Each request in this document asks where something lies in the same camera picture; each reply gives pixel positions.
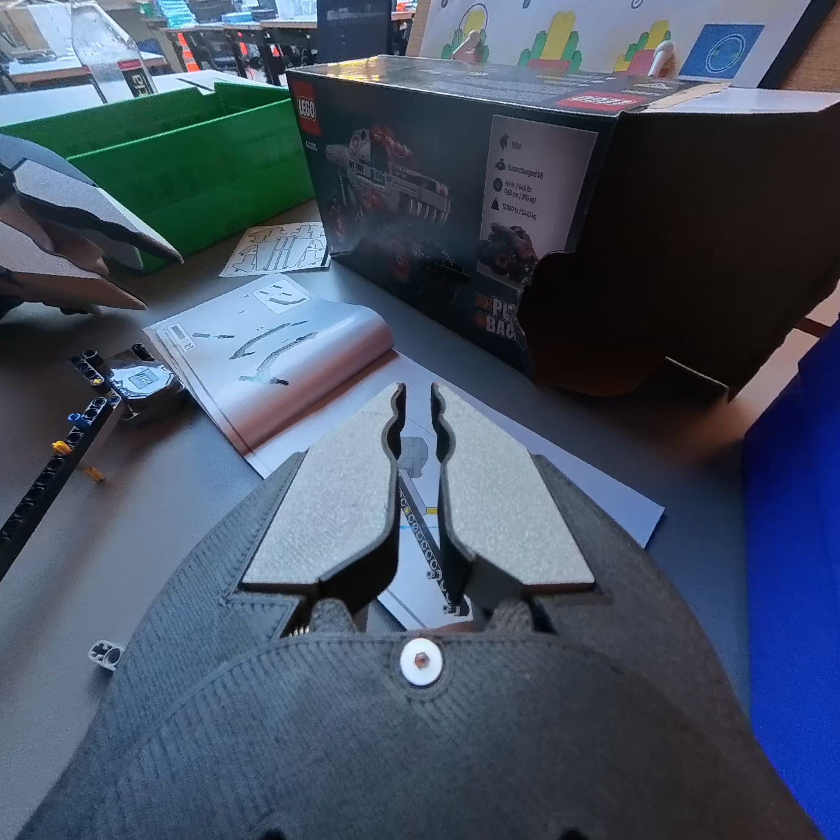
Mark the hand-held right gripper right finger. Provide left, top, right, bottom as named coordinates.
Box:
left=430, top=382, right=598, bottom=627

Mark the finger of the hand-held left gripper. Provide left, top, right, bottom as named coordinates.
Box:
left=0, top=217, right=150, bottom=316
left=0, top=134, right=186, bottom=271

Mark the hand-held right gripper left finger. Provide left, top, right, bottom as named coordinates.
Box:
left=240, top=382, right=408, bottom=618

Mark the green plastic bin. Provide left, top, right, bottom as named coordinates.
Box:
left=0, top=82, right=316, bottom=273

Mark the partly built lego model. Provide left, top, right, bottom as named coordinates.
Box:
left=0, top=343, right=189, bottom=581

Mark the black lego set box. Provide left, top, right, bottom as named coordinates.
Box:
left=287, top=56, right=840, bottom=398

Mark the background work table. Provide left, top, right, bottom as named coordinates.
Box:
left=0, top=51, right=168, bottom=93
left=161, top=13, right=416, bottom=86

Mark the clear water bottle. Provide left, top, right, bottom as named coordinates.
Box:
left=71, top=0, right=156, bottom=105

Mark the open instruction booklet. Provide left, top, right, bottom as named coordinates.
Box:
left=143, top=274, right=665, bottom=631

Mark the white sticker sheet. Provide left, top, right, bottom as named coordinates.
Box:
left=218, top=223, right=331, bottom=278

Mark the blue plastic bin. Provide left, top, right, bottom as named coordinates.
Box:
left=742, top=315, right=840, bottom=840

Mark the printed task instruction sheet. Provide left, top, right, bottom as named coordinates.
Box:
left=416, top=0, right=821, bottom=86

